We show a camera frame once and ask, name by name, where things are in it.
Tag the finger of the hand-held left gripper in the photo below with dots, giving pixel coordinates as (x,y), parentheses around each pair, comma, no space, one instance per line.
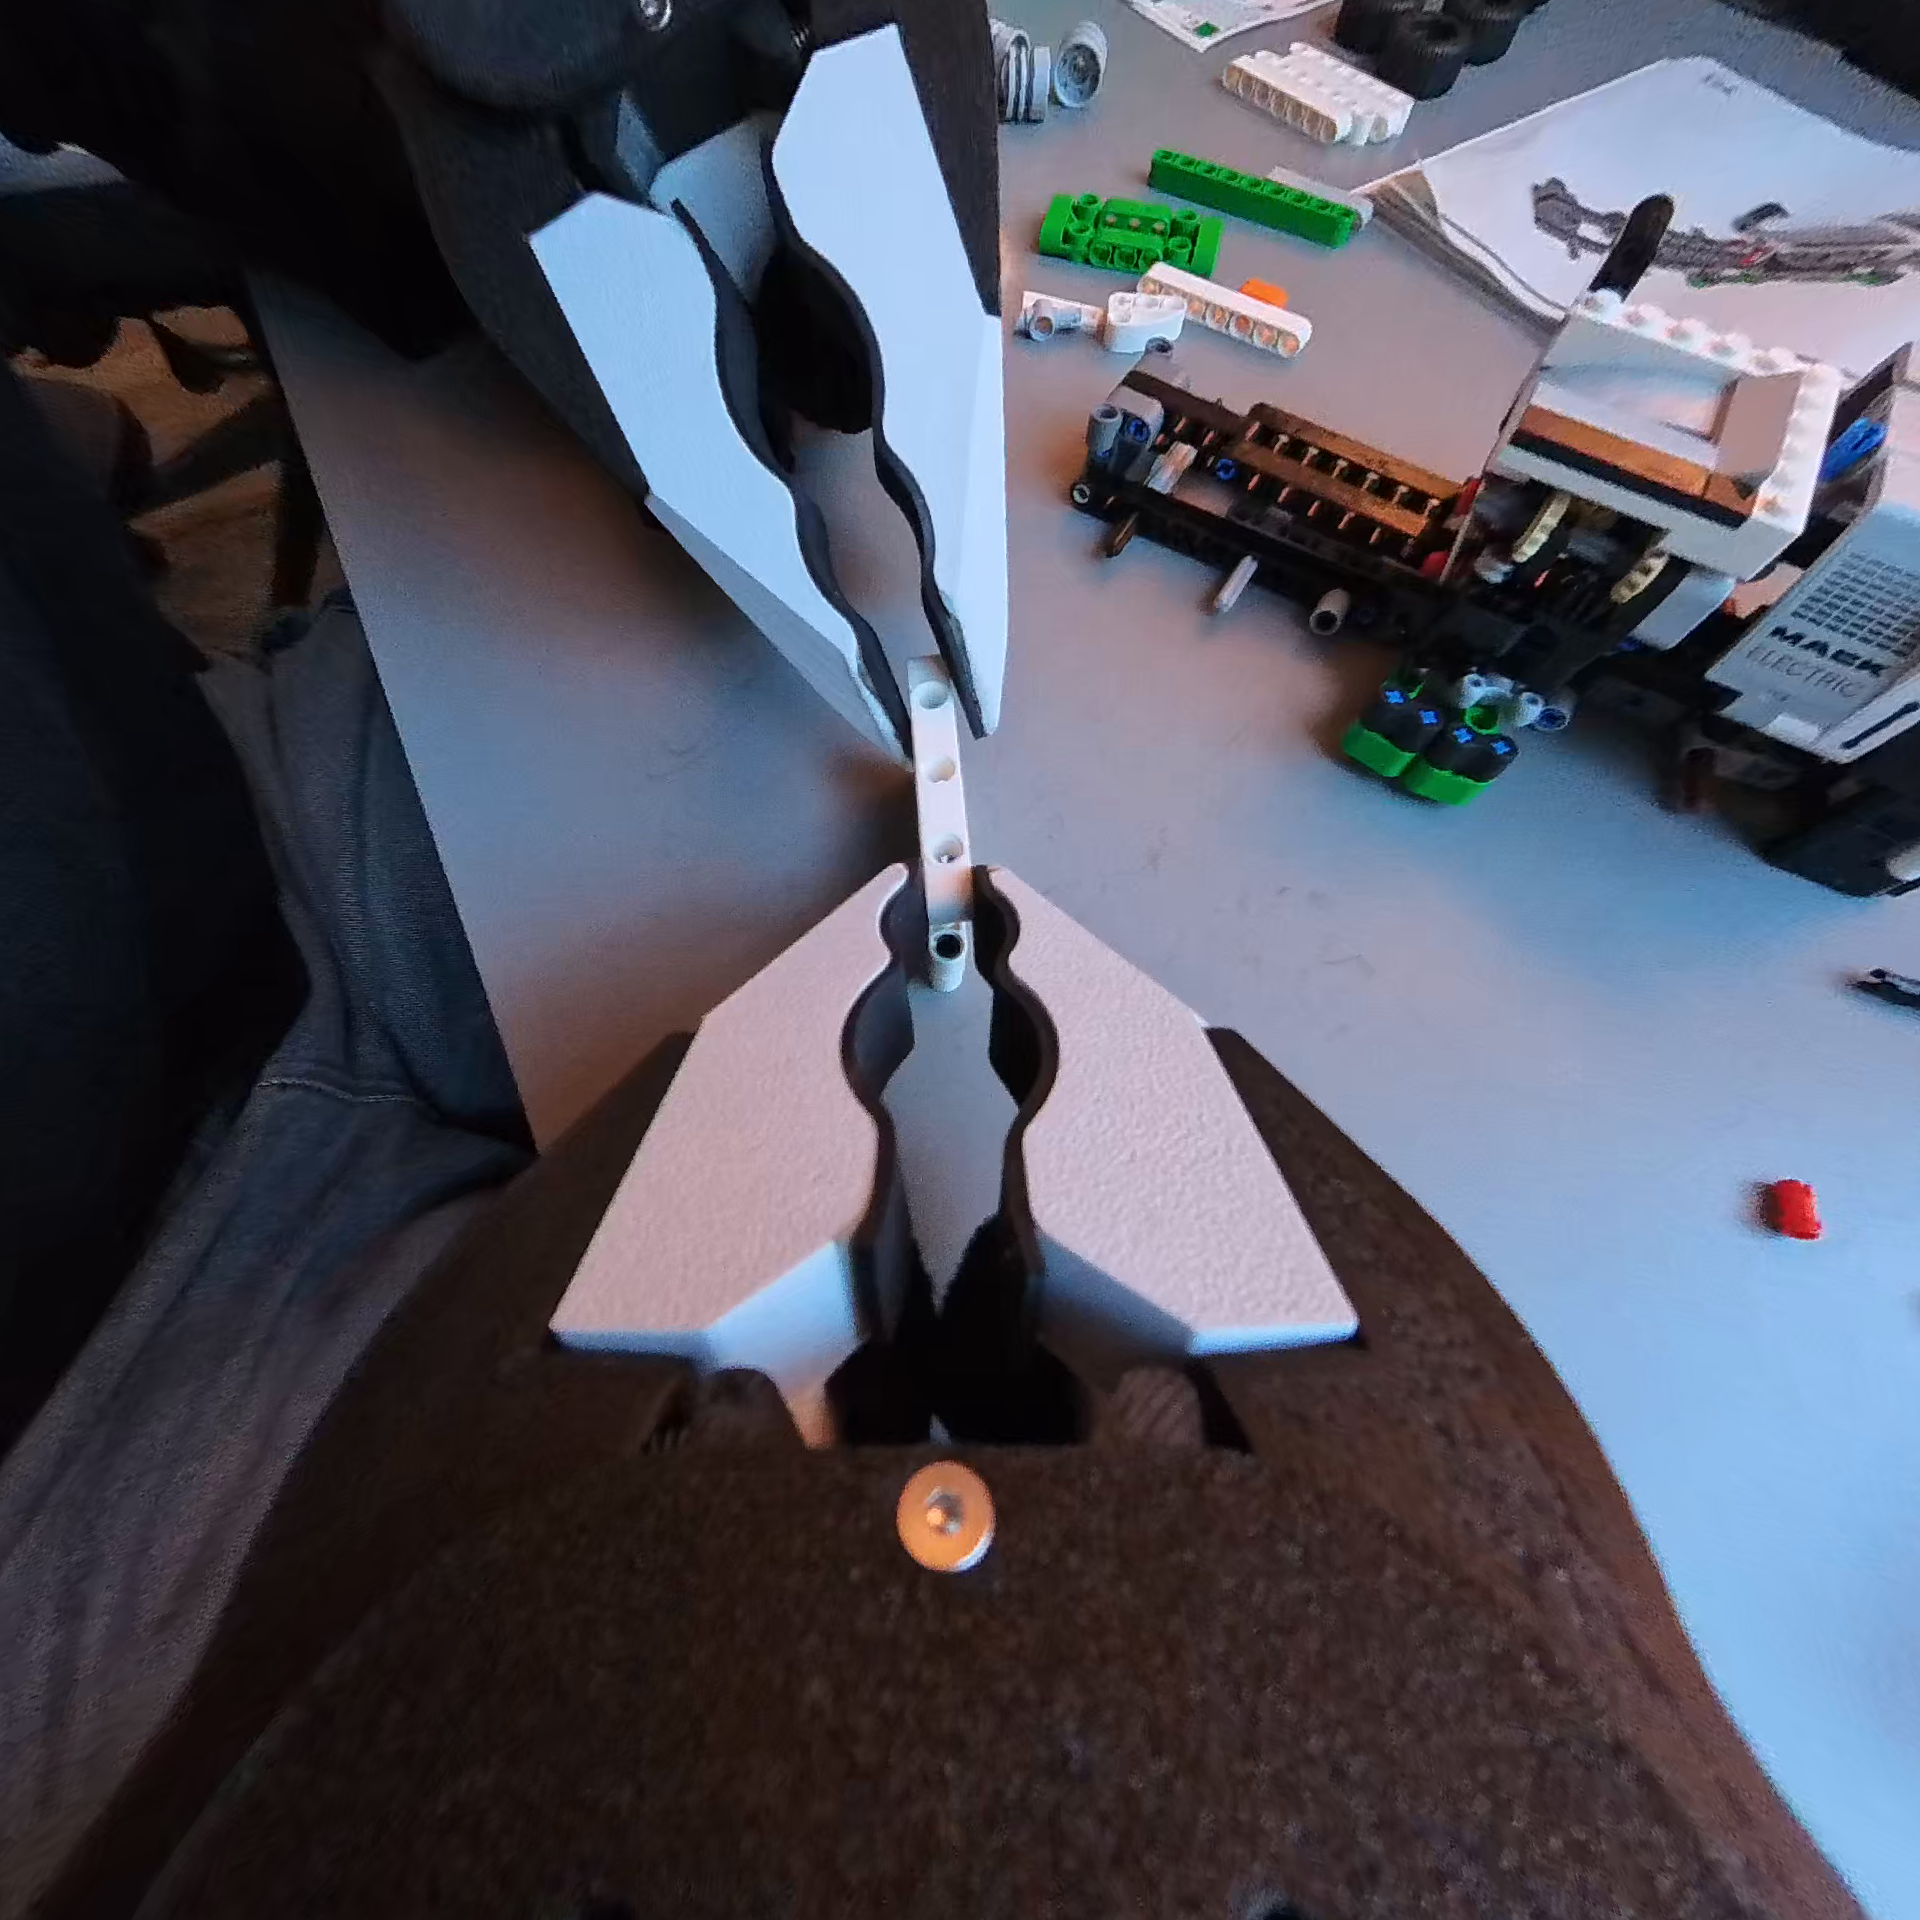
(932,300)
(662,389)

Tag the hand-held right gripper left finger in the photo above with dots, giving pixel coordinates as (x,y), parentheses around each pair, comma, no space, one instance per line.
(735,1184)

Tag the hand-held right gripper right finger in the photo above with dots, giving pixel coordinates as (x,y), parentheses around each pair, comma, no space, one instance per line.
(1171,1184)

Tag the white lego liftarm beam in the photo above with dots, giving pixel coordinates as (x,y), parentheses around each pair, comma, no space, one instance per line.
(944,839)

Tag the grey small lego connector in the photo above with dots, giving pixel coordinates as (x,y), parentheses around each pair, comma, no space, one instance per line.
(1051,316)

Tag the white small lego connector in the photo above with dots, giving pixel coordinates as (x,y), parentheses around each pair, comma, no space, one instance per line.
(1144,321)

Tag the grey lego wheel rim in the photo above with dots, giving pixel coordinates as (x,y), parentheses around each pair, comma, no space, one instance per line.
(1080,61)
(1020,71)

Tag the long white lego beam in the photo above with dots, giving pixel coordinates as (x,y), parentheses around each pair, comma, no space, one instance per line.
(1224,306)

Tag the long green lego beam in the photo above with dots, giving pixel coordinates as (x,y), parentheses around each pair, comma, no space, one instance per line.
(1254,195)

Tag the thick white lego beam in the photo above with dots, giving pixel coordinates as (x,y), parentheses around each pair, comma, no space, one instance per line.
(1319,91)

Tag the green black lego assembly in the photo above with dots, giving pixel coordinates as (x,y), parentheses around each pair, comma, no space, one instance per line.
(1442,735)

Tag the black lego tire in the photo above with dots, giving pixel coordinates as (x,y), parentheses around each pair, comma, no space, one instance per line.
(1424,53)
(1494,23)

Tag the red small lego piece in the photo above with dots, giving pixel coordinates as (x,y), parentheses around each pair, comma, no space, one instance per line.
(1789,1210)

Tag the lego truck model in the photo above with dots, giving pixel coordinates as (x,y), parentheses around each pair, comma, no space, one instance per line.
(1576,493)

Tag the black small lego piece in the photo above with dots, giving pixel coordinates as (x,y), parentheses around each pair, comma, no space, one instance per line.
(1887,986)

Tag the lego instruction booklet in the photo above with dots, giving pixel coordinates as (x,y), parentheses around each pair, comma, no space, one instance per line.
(1724,164)

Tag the white paper leaflet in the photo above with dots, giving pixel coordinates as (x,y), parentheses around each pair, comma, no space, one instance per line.
(1224,18)

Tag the person's grey jeans leg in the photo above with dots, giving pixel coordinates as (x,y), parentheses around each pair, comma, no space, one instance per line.
(226,1200)

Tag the green lego frame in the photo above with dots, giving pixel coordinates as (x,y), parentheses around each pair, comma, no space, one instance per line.
(1126,234)

